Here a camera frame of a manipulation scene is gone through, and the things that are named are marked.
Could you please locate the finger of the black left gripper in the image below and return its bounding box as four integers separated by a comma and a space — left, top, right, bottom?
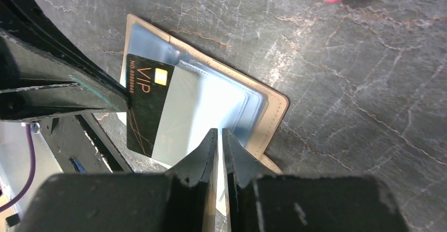
1, 0, 127, 98
1, 34, 129, 122

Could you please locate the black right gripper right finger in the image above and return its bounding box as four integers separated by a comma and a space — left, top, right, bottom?
222, 129, 409, 231

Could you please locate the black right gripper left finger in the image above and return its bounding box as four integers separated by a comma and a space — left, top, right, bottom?
17, 129, 218, 231

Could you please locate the beige leather card holder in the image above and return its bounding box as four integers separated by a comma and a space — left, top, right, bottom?
124, 14, 289, 173

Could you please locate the black VIP credit card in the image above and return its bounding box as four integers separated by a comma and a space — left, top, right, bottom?
126, 53, 174, 157

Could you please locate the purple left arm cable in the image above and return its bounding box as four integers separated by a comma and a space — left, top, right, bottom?
0, 123, 37, 214

